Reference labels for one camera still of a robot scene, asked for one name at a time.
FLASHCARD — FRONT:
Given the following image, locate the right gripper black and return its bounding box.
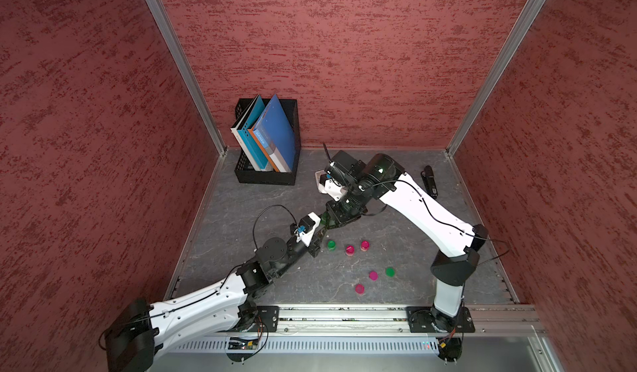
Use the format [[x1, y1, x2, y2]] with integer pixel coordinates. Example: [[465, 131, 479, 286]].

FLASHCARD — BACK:
[[326, 178, 374, 227]]

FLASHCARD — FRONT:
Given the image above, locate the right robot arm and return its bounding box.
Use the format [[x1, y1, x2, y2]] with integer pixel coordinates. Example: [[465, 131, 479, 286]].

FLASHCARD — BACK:
[[315, 151, 491, 334]]

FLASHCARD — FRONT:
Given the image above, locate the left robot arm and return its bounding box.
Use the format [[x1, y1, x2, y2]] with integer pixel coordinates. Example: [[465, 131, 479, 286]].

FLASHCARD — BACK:
[[98, 212, 329, 371]]

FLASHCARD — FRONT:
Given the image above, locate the green lid right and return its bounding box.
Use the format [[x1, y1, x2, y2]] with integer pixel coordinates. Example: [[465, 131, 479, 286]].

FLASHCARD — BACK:
[[385, 267, 396, 278]]

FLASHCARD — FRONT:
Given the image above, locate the pink calculator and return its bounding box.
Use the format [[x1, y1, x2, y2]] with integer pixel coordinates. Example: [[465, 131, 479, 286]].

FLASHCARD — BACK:
[[315, 171, 327, 186]]

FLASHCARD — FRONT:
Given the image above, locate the black stapler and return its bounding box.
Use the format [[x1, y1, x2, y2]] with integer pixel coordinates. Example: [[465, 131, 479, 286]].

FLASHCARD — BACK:
[[421, 165, 439, 200]]

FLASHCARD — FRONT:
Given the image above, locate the orange spine book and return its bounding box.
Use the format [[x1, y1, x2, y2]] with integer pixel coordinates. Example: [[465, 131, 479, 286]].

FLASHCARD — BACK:
[[248, 128, 280, 172]]

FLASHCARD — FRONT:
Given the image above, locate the black mesh file holder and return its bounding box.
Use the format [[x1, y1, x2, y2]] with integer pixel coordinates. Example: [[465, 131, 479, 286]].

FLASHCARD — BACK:
[[235, 98, 301, 186]]

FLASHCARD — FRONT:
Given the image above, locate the blue book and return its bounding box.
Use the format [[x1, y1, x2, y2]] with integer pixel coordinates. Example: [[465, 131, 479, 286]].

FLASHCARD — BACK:
[[248, 95, 296, 173]]

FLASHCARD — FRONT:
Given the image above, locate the teal book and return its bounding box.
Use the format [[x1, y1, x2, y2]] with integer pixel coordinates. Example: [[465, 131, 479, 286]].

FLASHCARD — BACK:
[[231, 95, 273, 171]]

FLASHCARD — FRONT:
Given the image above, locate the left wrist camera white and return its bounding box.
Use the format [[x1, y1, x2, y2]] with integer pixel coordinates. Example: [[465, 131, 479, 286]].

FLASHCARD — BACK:
[[296, 212, 321, 248]]

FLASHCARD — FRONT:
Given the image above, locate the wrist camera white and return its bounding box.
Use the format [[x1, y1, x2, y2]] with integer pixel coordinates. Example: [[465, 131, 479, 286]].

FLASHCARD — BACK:
[[296, 212, 321, 248], [317, 174, 348, 201]]

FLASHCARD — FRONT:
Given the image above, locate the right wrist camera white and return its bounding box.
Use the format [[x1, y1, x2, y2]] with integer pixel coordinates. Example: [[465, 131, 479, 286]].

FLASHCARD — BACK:
[[317, 174, 348, 201]]

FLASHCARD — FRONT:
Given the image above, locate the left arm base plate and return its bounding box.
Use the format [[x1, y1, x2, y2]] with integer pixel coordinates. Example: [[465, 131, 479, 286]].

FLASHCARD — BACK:
[[232, 304, 280, 332]]

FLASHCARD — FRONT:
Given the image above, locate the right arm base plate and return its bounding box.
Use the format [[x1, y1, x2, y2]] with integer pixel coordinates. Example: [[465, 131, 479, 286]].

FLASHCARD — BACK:
[[406, 306, 475, 335]]

